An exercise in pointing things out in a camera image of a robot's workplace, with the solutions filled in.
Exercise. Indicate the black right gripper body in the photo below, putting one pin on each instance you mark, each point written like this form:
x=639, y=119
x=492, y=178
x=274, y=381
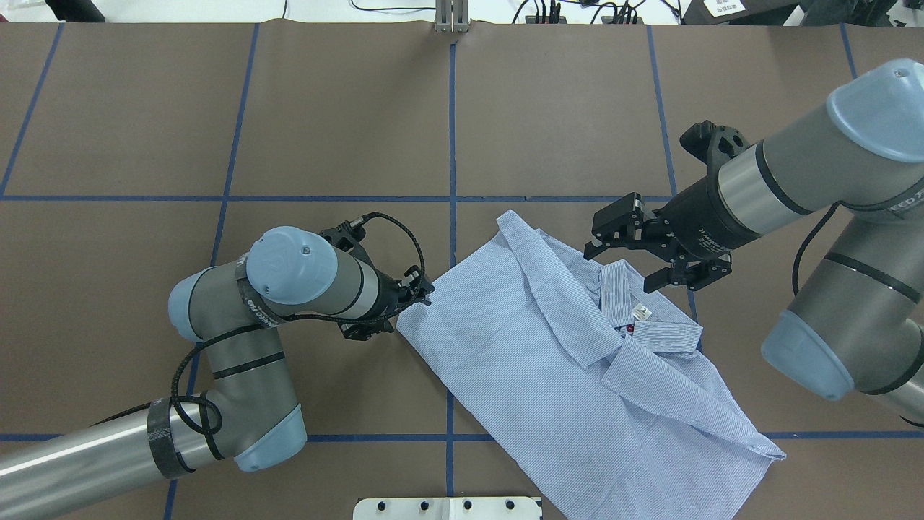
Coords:
x=694, y=214

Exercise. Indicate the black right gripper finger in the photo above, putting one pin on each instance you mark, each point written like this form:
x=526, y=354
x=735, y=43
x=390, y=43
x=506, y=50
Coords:
x=692, y=276
x=625, y=224

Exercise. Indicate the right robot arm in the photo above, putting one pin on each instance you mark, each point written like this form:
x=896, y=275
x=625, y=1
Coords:
x=850, y=326

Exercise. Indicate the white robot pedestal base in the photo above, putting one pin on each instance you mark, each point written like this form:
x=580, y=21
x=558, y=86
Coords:
x=485, y=507

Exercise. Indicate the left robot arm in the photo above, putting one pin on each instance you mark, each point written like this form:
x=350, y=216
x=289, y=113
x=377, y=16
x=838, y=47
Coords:
x=232, y=396

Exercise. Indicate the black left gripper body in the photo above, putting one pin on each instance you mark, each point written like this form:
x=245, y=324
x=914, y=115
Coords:
x=388, y=297

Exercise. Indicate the blue striped button shirt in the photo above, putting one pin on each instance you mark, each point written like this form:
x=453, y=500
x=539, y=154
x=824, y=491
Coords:
x=596, y=388

